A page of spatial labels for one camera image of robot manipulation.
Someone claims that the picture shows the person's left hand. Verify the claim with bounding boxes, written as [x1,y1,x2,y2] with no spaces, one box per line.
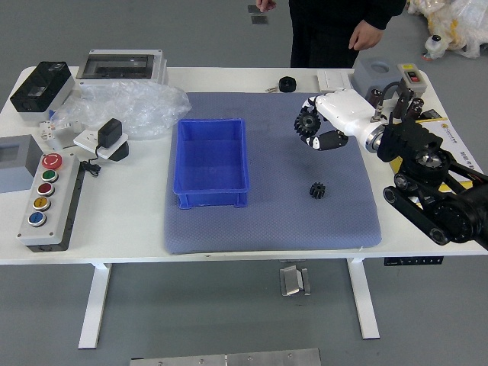
[348,21,383,50]

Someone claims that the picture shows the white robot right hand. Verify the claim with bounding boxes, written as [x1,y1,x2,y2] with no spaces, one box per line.
[294,88,382,153]

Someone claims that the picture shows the big black gear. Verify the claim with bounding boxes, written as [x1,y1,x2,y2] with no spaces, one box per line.
[295,108,322,139]

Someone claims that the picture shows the blue plastic box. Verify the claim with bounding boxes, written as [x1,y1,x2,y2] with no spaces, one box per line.
[172,118,252,210]

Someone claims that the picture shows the grey distribution box clear cover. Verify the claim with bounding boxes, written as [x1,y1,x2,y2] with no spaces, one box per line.
[75,48,169,85]

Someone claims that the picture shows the grey box with window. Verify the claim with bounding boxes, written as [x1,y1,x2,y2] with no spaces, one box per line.
[0,133,45,194]

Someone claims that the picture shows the grey five-button control box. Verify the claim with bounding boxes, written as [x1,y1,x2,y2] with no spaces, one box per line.
[17,152,85,252]

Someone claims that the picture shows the grey block with round hole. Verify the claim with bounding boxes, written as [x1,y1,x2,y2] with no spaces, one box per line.
[351,56,403,101]

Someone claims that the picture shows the person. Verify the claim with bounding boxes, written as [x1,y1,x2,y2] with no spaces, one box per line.
[288,0,407,69]

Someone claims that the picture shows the white plastic bottle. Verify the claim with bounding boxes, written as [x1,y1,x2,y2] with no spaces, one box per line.
[425,34,451,60]

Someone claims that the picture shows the heap of white plastic bags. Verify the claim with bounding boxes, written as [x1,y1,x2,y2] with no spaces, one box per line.
[403,0,488,59]

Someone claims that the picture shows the yellow and white carton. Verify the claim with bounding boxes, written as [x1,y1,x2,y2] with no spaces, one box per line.
[388,117,488,191]

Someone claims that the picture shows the blue-grey foam mat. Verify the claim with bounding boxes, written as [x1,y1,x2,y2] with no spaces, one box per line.
[163,91,383,255]

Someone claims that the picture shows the clear plastic bag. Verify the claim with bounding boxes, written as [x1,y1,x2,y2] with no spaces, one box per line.
[49,79,191,141]

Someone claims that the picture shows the black table control panel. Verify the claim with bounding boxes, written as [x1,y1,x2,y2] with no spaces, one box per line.
[384,257,445,267]

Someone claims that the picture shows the white table leg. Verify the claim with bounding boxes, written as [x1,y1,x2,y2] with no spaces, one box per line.
[345,258,381,340]
[78,262,112,350]

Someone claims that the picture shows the black power adapter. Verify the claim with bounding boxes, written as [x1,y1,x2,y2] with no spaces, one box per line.
[98,117,124,148]

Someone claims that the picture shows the small white terminal connector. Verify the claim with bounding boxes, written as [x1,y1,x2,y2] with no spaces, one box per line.
[39,118,83,140]

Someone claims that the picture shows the grey metal plate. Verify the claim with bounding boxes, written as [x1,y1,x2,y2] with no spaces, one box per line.
[129,348,322,366]

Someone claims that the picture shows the white wall switch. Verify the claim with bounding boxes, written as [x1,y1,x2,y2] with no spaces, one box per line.
[316,69,352,93]

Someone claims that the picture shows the grey red-black switch box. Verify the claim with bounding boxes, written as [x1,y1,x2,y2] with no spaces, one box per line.
[396,63,427,96]

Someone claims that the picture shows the black round knob ring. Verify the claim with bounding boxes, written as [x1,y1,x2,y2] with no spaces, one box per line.
[278,75,298,93]

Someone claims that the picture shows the metal bracket on floor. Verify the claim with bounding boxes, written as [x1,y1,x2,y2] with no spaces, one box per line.
[279,265,313,297]

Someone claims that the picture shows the black adapter cord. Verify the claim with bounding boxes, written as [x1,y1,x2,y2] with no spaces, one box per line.
[78,143,104,178]

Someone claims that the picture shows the black enclosure with white base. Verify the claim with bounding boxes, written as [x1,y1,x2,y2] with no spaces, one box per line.
[9,61,76,123]

